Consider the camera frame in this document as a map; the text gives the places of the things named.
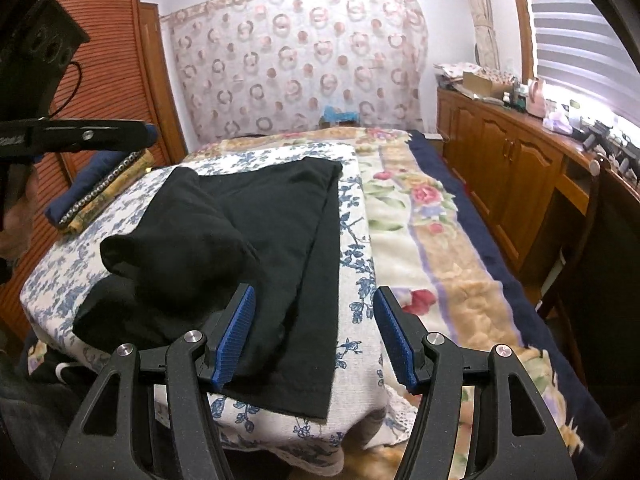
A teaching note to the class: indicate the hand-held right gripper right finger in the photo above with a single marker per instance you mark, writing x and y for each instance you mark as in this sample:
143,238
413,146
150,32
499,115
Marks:
395,335

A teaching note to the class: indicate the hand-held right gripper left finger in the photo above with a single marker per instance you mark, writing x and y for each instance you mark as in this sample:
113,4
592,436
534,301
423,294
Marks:
235,335

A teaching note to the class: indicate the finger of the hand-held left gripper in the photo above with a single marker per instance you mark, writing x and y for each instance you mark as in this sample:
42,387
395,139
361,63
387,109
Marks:
100,135

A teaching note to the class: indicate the black shirt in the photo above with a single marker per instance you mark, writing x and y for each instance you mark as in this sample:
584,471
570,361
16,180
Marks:
280,240

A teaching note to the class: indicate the blue and yellow folded items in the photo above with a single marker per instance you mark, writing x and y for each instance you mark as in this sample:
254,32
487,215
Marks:
85,180

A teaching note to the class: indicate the yellow patterned cloth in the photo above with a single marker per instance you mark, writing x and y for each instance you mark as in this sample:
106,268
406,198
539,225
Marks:
137,165

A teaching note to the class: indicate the wooden wardrobe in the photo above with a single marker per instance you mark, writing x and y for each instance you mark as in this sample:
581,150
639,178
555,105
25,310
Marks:
110,60

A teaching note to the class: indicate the floral bed blanket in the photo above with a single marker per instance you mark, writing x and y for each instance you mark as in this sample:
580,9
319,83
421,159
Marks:
450,240

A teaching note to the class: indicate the blue floral white cloth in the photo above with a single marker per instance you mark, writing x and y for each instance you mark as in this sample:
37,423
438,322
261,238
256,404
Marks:
350,220

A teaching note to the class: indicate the navy blanket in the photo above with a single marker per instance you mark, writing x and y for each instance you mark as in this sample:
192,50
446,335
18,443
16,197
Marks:
480,200

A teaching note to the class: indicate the wooden cabinet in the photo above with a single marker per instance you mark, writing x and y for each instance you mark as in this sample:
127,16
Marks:
510,160

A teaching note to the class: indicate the circle patterned curtain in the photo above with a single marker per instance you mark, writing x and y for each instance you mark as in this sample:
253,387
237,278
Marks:
300,60

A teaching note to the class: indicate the dark chair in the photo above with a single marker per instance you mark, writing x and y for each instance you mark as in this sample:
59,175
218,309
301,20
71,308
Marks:
600,260

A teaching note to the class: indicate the blue bundle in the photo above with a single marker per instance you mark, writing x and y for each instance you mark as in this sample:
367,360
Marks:
339,116

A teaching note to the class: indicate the cardboard box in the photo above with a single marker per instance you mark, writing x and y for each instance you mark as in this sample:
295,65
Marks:
487,85

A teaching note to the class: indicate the lavender object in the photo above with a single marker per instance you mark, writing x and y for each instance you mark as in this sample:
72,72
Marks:
558,122

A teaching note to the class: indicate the floral cloth pile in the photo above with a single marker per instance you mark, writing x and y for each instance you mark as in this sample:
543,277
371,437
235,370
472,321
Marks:
452,72

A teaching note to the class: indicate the pink bag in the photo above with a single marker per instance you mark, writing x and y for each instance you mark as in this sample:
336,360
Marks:
536,97

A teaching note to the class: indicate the beige lace curtain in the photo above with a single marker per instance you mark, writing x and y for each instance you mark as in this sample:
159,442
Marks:
482,20

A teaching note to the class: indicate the striped window blind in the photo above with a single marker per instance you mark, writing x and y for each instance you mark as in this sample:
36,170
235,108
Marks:
565,35

